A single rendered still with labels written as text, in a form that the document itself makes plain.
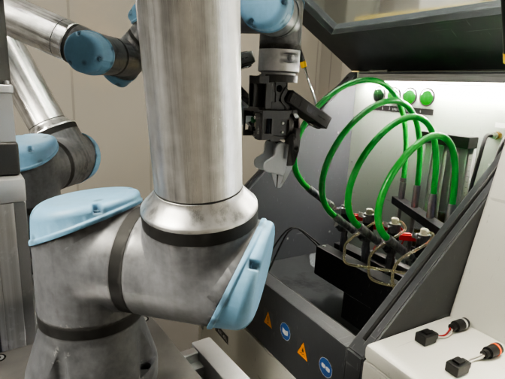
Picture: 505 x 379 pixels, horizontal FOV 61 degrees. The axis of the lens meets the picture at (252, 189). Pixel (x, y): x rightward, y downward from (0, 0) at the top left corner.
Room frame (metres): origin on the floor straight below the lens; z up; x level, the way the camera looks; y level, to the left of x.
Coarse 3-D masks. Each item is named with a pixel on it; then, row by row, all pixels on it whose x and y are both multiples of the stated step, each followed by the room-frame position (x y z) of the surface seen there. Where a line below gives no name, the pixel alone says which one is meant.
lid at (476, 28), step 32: (320, 0) 1.29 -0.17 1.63; (352, 0) 1.21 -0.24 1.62; (384, 0) 1.14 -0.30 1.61; (416, 0) 1.07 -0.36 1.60; (448, 0) 1.01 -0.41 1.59; (480, 0) 0.96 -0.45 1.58; (320, 32) 1.42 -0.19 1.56; (352, 32) 1.32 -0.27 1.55; (384, 32) 1.23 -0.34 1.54; (416, 32) 1.15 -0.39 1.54; (448, 32) 1.08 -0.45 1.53; (480, 32) 1.02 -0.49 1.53; (352, 64) 1.50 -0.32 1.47; (384, 64) 1.38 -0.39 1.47; (416, 64) 1.28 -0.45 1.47; (448, 64) 1.20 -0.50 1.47; (480, 64) 1.12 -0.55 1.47
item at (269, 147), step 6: (270, 144) 0.83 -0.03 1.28; (264, 150) 0.83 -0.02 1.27; (270, 150) 0.83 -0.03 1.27; (258, 156) 0.82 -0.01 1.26; (264, 156) 0.83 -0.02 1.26; (270, 156) 0.83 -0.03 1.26; (258, 162) 0.82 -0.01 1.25; (264, 162) 0.83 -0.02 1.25; (276, 174) 0.83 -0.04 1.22; (276, 180) 0.83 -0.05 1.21; (276, 186) 0.82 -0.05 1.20
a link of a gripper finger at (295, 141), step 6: (294, 126) 0.80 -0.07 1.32; (294, 132) 0.79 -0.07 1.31; (288, 138) 0.80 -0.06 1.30; (294, 138) 0.79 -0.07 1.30; (294, 144) 0.78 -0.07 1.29; (288, 150) 0.80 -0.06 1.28; (294, 150) 0.79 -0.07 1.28; (288, 156) 0.80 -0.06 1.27; (294, 156) 0.79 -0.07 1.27; (288, 162) 0.80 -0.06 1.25; (294, 162) 0.80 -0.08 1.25
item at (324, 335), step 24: (264, 288) 0.92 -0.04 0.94; (288, 288) 0.90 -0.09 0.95; (288, 312) 0.83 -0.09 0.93; (312, 312) 0.79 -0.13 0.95; (264, 336) 0.91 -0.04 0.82; (312, 336) 0.76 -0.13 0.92; (336, 336) 0.71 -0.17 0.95; (288, 360) 0.82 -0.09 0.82; (312, 360) 0.76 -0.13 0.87; (336, 360) 0.70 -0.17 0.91
